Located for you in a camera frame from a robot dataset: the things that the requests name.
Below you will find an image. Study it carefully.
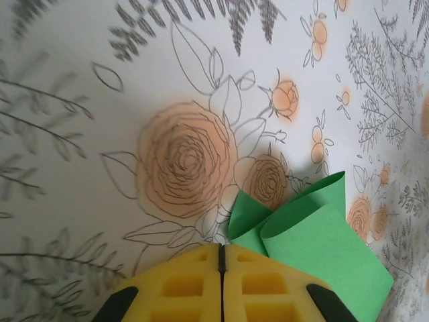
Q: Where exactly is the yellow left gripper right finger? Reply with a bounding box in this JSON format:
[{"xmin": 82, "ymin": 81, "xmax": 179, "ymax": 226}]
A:
[{"xmin": 221, "ymin": 244, "xmax": 356, "ymax": 322}]

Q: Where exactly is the green paper sheet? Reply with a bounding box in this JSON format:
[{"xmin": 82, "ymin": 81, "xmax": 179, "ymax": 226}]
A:
[{"xmin": 227, "ymin": 170, "xmax": 393, "ymax": 322}]

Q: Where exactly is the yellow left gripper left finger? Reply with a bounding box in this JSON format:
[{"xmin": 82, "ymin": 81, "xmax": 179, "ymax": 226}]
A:
[{"xmin": 95, "ymin": 244, "xmax": 221, "ymax": 322}]

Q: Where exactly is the floral patterned table cover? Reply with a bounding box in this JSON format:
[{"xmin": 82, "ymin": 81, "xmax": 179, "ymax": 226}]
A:
[{"xmin": 0, "ymin": 0, "xmax": 429, "ymax": 322}]

